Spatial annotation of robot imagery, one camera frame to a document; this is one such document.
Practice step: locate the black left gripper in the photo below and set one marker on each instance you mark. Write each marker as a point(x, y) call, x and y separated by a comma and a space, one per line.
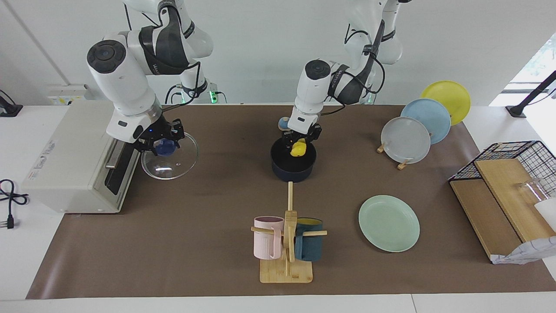
point(304, 134)

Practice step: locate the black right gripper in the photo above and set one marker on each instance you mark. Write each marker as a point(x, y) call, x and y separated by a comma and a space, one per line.
point(157, 132)

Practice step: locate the yellow lemon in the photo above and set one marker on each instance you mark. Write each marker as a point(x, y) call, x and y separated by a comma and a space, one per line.
point(299, 150)

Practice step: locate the glass lid with blue knob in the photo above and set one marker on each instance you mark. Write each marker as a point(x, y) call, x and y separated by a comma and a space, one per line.
point(173, 167)

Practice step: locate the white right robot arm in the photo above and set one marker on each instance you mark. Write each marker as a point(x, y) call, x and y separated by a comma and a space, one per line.
point(121, 74)

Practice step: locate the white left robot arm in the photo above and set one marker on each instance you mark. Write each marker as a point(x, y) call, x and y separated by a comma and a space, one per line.
point(312, 87)

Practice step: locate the wooden plate rack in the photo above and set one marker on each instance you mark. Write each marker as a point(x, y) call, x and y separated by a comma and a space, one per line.
point(402, 165)

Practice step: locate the grey plate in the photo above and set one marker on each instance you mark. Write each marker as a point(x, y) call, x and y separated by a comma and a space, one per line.
point(406, 141)

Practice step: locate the green plate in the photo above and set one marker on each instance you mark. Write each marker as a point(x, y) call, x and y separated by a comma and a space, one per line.
point(388, 224)

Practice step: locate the light blue plate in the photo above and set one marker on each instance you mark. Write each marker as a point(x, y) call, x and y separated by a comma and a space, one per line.
point(430, 117)

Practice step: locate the yellow plate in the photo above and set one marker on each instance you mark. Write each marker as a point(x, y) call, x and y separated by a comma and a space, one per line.
point(451, 98)

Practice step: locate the dark blue saucepan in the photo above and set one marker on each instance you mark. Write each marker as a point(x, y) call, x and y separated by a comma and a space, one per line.
point(293, 174)

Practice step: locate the beige toaster oven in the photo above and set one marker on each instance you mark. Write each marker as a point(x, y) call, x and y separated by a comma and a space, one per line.
point(69, 161)

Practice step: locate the white socket box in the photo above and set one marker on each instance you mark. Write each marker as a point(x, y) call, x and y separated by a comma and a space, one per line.
point(65, 93)

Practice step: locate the dark teal mug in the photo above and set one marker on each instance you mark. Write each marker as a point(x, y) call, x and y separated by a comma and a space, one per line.
point(309, 248)

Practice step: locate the pink mug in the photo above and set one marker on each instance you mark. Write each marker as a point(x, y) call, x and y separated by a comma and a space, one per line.
point(265, 243)

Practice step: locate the brown table mat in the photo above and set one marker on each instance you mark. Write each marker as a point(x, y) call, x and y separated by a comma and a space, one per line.
point(208, 243)

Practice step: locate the wooden mug tree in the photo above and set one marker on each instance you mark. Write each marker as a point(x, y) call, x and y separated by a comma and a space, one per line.
point(286, 271)

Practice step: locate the black table clamp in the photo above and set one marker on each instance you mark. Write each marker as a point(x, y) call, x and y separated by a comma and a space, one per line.
point(11, 111)

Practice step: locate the dark wooden board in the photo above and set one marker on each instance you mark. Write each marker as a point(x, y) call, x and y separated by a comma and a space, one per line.
point(482, 217)

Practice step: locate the light wooden board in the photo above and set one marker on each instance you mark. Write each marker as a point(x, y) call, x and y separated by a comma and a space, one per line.
point(508, 195)

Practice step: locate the clear glass cup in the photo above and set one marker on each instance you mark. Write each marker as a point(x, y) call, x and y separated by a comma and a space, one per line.
point(532, 189)

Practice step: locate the bright window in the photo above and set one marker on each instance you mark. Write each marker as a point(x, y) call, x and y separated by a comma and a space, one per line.
point(543, 61)

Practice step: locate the white patterned cloth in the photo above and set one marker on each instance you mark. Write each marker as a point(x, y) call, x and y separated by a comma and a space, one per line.
point(530, 252)

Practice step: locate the white plastic container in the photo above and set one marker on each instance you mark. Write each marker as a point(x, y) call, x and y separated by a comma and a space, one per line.
point(548, 215)

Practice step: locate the black camera stand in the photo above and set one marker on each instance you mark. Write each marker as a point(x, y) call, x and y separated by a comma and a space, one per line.
point(517, 111)

